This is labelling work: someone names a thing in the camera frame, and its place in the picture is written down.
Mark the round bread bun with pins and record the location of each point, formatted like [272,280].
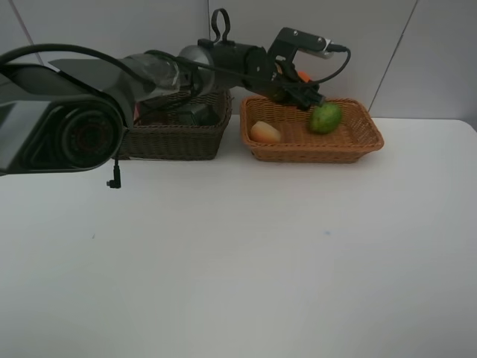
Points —
[264,133]

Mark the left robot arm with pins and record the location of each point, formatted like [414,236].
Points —
[65,108]

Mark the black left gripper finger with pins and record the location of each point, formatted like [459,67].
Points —
[308,99]

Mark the orange mandarin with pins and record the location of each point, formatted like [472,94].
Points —
[303,76]

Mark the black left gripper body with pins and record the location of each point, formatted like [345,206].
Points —
[291,89]

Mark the black rectangular box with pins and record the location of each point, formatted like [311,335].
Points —
[197,115]

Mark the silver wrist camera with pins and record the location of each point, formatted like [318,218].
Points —
[328,48]

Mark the green lime fruit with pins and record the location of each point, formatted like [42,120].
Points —
[325,119]

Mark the light orange wicker basket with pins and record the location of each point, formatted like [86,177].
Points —
[356,136]

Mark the dark brown wicker basket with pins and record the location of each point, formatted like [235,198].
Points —
[157,135]

